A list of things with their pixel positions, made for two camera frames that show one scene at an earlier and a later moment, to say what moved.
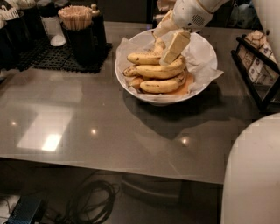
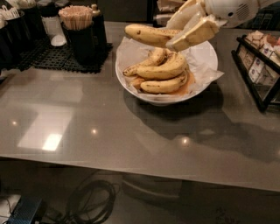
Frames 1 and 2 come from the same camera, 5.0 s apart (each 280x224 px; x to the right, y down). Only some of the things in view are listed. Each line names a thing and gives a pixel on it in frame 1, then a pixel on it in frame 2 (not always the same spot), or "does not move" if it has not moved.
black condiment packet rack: x=258 y=68 does not move
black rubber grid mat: x=43 y=56 does not move
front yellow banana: x=163 y=87 does not move
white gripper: x=191 y=15 to x=231 y=11
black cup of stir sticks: x=77 y=22 does not move
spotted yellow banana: x=152 y=58 to x=150 y=35
